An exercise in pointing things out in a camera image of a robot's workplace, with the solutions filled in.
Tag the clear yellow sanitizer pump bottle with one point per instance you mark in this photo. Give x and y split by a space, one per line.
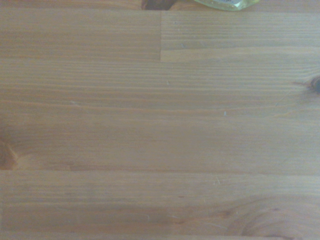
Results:
226 4

